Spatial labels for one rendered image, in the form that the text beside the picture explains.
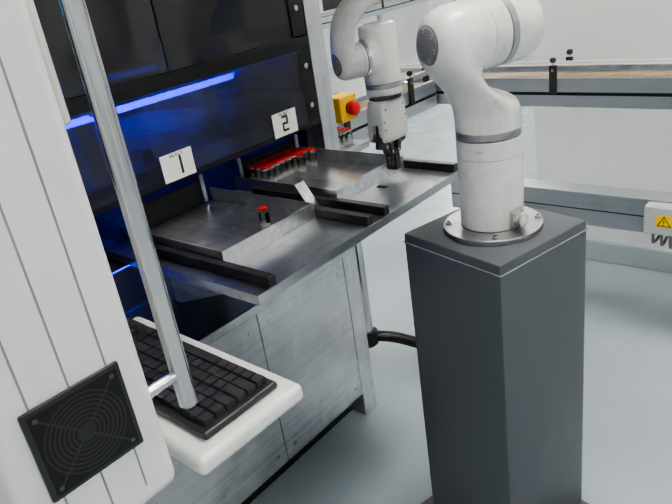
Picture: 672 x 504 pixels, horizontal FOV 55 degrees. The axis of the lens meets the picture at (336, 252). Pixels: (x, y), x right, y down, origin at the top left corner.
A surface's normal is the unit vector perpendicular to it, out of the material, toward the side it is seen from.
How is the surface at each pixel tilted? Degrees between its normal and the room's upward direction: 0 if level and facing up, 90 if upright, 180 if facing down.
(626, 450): 0
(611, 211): 90
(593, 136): 90
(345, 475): 0
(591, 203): 90
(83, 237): 90
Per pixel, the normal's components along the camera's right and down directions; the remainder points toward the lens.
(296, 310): 0.76, 0.16
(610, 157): -0.63, 0.40
